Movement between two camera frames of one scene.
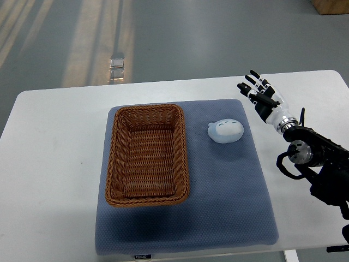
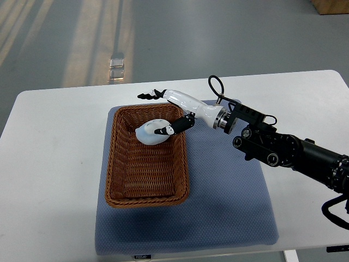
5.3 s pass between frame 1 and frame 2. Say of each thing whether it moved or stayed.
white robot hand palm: moved
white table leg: stayed
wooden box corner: stayed
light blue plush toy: moved
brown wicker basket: stayed
